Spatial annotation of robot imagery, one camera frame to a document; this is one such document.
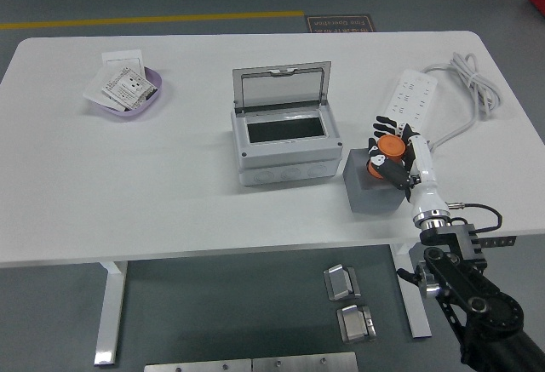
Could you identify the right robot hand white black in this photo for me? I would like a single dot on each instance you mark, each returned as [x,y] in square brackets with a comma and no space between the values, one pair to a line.
[423,167]

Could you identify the orange cylinder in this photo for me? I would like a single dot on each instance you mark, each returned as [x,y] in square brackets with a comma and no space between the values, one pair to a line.
[391,146]

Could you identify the white junction box tinted lid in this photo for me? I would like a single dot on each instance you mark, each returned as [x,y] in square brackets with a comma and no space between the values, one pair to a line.
[289,163]

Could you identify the grey cube with round hole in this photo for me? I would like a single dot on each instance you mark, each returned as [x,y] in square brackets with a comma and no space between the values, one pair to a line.
[370,197]

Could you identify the white power strip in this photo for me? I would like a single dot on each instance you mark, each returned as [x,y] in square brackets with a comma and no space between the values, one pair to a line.
[415,91]

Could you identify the white table leg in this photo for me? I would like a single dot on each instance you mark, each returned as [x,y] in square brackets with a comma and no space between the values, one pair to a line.
[411,304]
[110,312]

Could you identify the silver metal foot block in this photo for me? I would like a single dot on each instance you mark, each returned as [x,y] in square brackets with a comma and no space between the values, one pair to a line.
[355,325]
[340,282]

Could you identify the dark floor sign orange text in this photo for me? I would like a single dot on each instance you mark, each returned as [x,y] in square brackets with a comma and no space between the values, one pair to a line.
[340,24]

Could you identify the grey metal plate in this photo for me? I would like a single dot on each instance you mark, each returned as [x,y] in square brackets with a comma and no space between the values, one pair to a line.
[304,363]
[196,366]

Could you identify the purple tray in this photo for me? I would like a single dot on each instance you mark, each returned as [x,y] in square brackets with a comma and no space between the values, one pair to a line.
[155,91]

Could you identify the white socket panel with label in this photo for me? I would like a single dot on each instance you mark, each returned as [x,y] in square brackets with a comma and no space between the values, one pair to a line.
[127,87]

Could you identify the yellow floor tape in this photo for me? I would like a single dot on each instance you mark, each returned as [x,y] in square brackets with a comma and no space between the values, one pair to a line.
[149,20]

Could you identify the white card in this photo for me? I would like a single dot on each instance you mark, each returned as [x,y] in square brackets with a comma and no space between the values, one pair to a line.
[93,91]

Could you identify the black bracket under table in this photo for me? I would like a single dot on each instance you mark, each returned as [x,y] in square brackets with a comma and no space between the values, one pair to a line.
[498,242]

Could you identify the white wall switch plate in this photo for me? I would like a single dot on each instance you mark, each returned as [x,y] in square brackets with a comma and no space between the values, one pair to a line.
[123,59]

